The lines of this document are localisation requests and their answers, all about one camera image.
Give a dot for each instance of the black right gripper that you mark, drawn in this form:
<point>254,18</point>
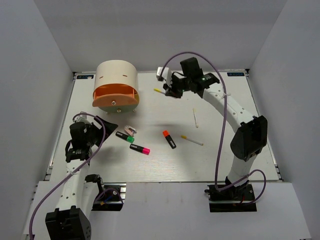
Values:
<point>172,92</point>

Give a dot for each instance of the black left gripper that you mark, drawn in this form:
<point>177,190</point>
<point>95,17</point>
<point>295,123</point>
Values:
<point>110,128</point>

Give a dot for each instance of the bright yellow cap white marker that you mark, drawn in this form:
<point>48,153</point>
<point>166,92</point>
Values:
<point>159,91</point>

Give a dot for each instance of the cream round drawer organizer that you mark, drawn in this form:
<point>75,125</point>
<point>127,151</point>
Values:
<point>116,87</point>

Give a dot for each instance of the dark yellow cap white marker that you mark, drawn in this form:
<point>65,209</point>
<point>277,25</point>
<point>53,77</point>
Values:
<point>191,140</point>

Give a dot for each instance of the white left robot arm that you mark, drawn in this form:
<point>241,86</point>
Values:
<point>70,219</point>

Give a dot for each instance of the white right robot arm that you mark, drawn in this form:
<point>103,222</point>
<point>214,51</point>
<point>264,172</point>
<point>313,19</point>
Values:
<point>250,131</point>

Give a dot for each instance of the pink correction tape dispenser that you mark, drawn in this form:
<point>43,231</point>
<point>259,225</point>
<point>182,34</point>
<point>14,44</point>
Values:
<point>130,130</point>

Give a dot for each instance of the green cap black highlighter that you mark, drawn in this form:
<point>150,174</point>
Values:
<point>125,137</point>

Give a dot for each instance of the pale yellow cap white marker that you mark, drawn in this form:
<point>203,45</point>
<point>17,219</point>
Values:
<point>195,118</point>

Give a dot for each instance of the pink cap black highlighter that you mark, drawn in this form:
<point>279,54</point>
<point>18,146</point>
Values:
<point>140,149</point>

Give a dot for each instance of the orange cap black highlighter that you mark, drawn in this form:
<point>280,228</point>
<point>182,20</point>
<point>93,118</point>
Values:
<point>169,139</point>

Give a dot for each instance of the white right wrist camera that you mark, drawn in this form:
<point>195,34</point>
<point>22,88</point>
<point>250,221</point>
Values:
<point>164,74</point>

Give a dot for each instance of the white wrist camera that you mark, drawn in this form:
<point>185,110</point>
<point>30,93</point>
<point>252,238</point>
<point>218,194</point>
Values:
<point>80,118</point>
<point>164,74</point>

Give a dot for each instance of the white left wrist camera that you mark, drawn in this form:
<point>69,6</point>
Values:
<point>80,118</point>

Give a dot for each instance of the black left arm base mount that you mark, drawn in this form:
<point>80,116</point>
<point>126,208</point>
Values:
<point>112,199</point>

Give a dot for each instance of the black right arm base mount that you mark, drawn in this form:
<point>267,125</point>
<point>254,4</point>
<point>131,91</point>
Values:
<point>231,200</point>

